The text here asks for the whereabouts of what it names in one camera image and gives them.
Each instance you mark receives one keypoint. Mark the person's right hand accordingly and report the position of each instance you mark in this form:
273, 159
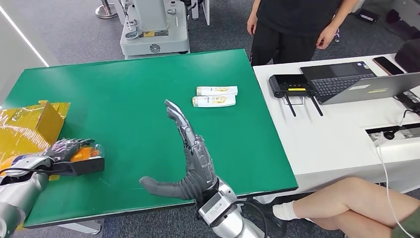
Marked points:
252, 25

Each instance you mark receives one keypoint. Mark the person's left forearm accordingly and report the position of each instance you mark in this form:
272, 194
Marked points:
344, 13

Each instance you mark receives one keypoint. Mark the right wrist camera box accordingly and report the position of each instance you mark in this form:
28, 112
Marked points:
215, 208

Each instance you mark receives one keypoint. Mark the white cabinet panel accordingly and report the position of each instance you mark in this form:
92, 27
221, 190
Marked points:
206, 11

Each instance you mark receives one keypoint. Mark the black smartphone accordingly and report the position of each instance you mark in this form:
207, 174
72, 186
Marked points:
388, 65

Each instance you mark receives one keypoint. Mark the white shampoo bottle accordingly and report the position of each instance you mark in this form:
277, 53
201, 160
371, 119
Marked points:
210, 101
213, 90

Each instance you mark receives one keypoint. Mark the yellow taped cardboard box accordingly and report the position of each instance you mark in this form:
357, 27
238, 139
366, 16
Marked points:
29, 128

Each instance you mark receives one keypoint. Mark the black power adapter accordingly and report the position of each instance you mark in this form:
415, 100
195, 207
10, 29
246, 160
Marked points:
408, 100

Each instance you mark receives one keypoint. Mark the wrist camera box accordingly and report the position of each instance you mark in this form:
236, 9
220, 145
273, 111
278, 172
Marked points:
85, 166
215, 208

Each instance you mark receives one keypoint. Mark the person's left hand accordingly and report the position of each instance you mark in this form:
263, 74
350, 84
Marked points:
326, 36

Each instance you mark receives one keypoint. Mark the black box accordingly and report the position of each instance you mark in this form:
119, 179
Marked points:
367, 15

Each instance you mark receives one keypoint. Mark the person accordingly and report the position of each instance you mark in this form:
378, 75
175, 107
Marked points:
344, 203
295, 26

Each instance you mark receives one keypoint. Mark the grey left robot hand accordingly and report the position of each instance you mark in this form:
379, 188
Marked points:
62, 149

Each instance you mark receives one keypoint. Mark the metal stanchion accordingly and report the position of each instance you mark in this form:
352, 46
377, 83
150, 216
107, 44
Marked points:
105, 10

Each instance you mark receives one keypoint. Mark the silver laptop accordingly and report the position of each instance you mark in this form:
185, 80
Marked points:
385, 87

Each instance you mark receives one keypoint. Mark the white machine base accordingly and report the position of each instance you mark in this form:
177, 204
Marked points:
154, 36

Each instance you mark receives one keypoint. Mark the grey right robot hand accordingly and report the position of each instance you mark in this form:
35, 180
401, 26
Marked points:
200, 167

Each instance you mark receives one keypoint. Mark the person's right forearm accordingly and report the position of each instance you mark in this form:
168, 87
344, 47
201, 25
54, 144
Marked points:
255, 8

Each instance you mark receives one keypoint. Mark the black laptop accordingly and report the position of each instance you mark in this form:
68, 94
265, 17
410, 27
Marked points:
336, 82

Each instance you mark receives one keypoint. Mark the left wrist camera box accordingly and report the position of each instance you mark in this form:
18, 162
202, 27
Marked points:
85, 166

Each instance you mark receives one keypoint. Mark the black router with antennas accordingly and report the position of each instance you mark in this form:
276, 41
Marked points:
286, 83

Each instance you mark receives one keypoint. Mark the black rounded object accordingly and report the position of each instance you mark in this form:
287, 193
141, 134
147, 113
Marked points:
408, 56

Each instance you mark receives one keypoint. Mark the black power plug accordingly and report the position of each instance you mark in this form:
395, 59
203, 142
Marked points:
389, 135

